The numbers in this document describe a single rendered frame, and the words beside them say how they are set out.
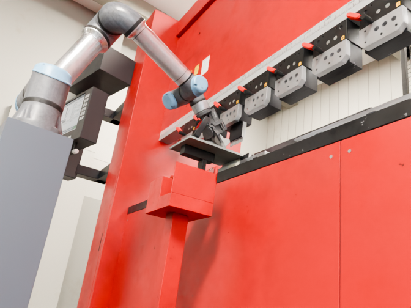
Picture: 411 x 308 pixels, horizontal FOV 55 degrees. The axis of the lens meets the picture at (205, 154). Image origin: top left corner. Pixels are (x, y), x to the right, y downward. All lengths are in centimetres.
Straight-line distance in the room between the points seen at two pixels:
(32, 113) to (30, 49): 343
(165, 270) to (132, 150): 129
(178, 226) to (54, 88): 58
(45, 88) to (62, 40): 355
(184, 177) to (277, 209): 32
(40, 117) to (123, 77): 168
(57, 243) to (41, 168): 289
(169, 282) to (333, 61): 90
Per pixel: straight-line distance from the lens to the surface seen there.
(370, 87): 522
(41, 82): 127
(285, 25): 177
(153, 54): 154
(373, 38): 134
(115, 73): 281
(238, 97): 183
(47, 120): 121
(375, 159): 101
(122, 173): 243
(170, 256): 132
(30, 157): 115
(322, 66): 145
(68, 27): 489
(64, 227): 404
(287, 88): 155
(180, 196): 128
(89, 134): 255
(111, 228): 236
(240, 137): 177
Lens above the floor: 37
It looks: 21 degrees up
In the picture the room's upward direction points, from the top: 8 degrees clockwise
